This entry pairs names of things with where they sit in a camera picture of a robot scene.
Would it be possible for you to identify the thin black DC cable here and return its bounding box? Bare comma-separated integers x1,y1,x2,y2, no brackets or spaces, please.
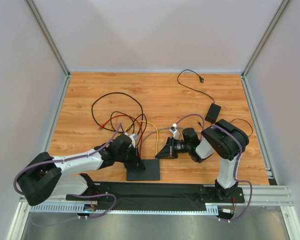
197,117,255,138

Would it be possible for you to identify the black network switch box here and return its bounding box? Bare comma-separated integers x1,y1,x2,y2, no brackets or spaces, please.
126,158,161,181

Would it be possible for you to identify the yellow ethernet cable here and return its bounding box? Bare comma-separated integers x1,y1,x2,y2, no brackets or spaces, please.
124,120,160,159

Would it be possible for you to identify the red ethernet cable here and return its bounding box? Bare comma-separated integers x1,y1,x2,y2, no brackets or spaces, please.
98,114,144,159

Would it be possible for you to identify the black power adapter brick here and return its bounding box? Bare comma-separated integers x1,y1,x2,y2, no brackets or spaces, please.
205,103,221,124

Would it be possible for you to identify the black mains power cord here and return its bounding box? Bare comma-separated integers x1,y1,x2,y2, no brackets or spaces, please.
177,69,215,106

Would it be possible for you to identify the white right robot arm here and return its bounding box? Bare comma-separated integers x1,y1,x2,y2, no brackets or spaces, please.
155,119,249,198

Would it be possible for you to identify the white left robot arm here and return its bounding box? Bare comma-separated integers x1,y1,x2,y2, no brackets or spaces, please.
13,133,146,206

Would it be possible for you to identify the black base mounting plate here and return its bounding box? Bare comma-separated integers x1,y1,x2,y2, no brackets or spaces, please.
65,180,246,212

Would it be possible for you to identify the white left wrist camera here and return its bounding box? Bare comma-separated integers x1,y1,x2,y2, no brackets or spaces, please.
125,132,138,147

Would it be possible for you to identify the grey ethernet cable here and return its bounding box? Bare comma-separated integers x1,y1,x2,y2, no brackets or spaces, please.
139,126,185,151

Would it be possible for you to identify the black ethernet cable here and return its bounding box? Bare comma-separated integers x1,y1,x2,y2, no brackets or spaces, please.
110,109,149,156

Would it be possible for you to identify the black cable teal plug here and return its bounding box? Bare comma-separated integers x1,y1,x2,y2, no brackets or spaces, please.
91,92,146,134

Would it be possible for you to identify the grey slotted cable duct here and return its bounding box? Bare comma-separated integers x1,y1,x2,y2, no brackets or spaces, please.
29,202,219,216

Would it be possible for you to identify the aluminium front frame rail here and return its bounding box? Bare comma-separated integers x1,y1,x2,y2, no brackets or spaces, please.
27,182,293,206

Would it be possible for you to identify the aluminium right frame post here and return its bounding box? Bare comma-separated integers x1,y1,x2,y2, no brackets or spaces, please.
241,0,291,78

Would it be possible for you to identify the aluminium frame post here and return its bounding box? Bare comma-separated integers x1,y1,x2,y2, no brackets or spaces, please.
24,0,70,77
241,0,291,78

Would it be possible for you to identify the aluminium left frame post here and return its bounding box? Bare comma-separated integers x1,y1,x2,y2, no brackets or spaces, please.
24,0,70,77

